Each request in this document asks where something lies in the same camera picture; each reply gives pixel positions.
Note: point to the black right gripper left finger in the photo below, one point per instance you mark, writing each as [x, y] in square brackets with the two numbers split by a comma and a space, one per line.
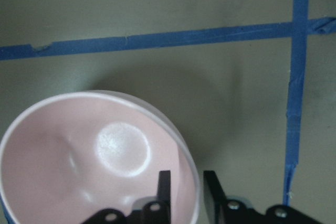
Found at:
[154, 209]

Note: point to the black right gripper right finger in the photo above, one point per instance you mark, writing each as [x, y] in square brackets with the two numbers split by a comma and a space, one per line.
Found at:
[218, 207]

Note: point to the pink bowl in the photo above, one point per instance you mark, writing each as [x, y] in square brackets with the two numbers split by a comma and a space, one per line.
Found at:
[68, 156]

